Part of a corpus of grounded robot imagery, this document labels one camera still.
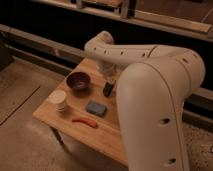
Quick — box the blue sponge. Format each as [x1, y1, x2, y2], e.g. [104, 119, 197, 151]
[86, 101, 107, 117]

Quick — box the wooden table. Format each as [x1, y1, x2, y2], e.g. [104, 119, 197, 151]
[33, 59, 127, 165]

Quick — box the red chili pepper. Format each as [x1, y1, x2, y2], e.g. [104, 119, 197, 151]
[72, 117, 98, 128]

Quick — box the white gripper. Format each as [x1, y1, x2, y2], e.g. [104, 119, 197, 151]
[97, 62, 116, 82]

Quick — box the wooden wall rail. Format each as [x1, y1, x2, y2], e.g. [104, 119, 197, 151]
[33, 0, 213, 42]

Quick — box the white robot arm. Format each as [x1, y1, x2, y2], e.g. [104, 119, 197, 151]
[84, 31, 205, 171]

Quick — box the white paper cup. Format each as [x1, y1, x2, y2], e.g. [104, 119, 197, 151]
[48, 90, 69, 112]

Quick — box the dark purple bowl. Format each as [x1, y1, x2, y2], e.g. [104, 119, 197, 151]
[66, 72, 91, 91]

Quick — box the black eraser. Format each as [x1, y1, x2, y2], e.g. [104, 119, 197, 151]
[103, 82, 114, 97]

